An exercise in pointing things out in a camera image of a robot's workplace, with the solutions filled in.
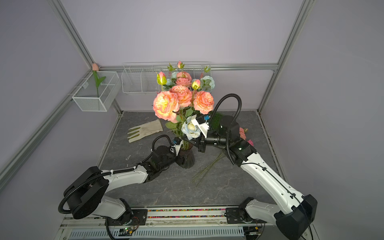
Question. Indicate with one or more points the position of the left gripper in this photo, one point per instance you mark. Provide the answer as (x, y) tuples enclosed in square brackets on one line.
[(179, 161)]

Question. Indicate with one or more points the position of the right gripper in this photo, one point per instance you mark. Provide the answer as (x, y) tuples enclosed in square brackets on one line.
[(201, 143)]

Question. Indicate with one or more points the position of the pink rose stem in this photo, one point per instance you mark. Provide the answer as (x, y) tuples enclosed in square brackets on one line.
[(243, 133)]

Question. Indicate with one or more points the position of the dark glass vase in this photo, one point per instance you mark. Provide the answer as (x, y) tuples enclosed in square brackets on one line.
[(186, 158)]

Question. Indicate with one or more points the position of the magenta rose stem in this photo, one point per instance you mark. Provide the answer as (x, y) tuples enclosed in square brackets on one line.
[(250, 142)]

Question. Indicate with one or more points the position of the large peach peony spray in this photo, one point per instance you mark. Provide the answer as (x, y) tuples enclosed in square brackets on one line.
[(180, 102)]

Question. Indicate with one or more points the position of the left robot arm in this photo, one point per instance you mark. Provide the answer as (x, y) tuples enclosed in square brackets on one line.
[(87, 194)]

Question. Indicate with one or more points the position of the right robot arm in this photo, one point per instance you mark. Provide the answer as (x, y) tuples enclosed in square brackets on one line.
[(293, 213)]

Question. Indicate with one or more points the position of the green artificial grass mat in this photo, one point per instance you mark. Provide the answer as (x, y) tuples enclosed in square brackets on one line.
[(215, 122)]

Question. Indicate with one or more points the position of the beige garden glove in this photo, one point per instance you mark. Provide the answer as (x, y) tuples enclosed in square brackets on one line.
[(144, 130)]

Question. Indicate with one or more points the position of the white blue rose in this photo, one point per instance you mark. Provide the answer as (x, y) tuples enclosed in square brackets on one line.
[(190, 129)]

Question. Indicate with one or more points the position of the pale blue rose spray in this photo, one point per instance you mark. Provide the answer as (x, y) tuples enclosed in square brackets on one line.
[(207, 81)]

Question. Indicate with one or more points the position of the small peach rose spray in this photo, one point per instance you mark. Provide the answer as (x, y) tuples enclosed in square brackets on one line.
[(183, 78)]

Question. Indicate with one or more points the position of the pink tulip stem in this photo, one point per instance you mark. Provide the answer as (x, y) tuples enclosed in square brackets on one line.
[(98, 80)]

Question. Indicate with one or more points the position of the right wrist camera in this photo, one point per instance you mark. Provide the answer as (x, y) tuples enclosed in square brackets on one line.
[(201, 122)]

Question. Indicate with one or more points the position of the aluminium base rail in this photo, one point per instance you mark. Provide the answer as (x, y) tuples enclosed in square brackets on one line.
[(170, 223)]

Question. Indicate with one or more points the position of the white wire wall rack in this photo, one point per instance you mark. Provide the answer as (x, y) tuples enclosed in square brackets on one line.
[(153, 77)]

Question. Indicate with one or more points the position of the white mesh wall basket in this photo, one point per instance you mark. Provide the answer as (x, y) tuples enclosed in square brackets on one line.
[(86, 95)]

